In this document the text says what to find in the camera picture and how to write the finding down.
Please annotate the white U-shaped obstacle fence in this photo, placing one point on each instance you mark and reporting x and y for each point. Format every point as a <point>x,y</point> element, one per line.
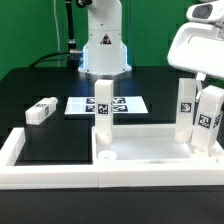
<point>102,176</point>

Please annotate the black camera stand pole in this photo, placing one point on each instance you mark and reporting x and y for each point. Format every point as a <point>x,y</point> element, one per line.
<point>71,63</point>

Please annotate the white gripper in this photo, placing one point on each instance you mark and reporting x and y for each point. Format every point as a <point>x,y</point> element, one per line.
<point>198,45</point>

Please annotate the fiducial marker base sheet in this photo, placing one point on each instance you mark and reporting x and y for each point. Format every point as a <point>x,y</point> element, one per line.
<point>121,105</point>

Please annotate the white desk top tray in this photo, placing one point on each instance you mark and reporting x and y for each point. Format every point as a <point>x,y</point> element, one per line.
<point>149,144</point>

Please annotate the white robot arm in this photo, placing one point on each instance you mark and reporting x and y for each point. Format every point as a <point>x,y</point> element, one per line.
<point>105,54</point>

